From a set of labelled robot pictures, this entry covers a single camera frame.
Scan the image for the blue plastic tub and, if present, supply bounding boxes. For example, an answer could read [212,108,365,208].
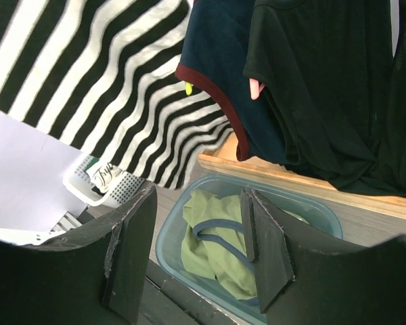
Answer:
[155,175,343,324]

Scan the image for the pink hanger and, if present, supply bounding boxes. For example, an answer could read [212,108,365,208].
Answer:
[249,79,265,100]

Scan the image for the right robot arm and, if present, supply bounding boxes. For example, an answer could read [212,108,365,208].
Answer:
[0,186,406,324]

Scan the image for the striped tank top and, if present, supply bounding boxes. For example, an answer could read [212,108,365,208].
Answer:
[0,1,232,189]

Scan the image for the black tank top on pink hanger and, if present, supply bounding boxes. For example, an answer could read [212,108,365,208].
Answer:
[244,1,406,197]

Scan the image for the white laundry basket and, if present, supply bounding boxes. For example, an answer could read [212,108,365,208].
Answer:
[62,154,145,209]

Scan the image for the wooden clothes rack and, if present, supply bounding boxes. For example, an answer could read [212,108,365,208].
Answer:
[198,134,406,220]

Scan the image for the navy maroon-trim tank top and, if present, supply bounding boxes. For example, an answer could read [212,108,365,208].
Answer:
[176,0,287,165]

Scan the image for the green tank top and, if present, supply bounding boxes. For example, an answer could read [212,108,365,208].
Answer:
[181,190,258,306]

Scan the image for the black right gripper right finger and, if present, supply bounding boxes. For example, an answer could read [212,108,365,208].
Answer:
[240,188,406,324]

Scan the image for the neon yellow hanger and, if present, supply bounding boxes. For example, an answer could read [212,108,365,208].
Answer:
[185,81,193,96]

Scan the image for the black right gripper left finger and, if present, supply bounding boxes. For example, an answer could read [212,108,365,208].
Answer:
[0,185,157,324]

